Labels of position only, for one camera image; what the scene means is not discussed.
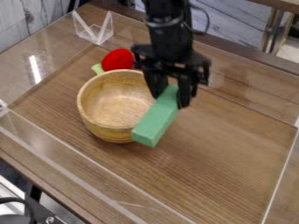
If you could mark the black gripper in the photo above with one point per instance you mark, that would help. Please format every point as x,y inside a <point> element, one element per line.
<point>170,49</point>

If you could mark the green stick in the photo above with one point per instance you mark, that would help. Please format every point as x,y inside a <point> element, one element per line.
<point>158,118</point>

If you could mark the brown wooden bowl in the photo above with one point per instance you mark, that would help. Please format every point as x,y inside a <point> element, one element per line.
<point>113,102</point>

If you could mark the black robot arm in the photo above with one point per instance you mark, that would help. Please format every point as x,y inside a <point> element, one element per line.
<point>171,12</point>

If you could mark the red plush ball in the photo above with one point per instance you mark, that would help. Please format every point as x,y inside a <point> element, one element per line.
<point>118,59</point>

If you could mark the light green flat piece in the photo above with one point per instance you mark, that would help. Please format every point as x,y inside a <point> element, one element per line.
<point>98,69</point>

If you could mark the clear acrylic stand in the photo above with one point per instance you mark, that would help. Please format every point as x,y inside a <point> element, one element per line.
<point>94,33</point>

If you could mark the metal table leg background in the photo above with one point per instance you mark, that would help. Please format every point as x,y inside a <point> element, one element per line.
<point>277,30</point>

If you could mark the clear acrylic tray wall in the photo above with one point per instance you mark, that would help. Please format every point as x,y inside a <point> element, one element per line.
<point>99,196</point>

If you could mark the black table frame leg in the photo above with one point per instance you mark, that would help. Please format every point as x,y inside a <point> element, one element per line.
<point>49,212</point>

